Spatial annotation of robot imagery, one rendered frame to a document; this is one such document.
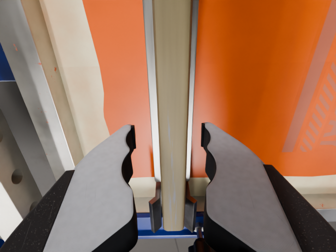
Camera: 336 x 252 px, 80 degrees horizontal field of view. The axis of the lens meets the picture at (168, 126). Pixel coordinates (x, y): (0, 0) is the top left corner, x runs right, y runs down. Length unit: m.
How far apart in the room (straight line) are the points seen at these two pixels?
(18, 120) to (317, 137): 1.66
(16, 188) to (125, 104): 0.19
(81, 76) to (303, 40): 0.29
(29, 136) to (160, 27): 1.64
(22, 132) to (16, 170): 1.40
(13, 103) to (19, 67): 1.38
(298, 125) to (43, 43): 0.37
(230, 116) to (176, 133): 0.14
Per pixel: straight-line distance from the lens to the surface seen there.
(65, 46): 0.30
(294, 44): 0.32
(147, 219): 0.40
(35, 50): 0.28
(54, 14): 0.30
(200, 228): 0.41
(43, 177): 1.99
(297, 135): 0.39
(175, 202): 0.27
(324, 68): 0.35
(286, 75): 0.33
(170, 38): 0.17
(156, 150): 0.29
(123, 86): 0.30
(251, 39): 0.30
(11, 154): 0.35
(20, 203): 0.38
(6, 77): 0.41
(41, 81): 0.29
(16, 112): 1.70
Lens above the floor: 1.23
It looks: 60 degrees down
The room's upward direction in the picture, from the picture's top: 179 degrees clockwise
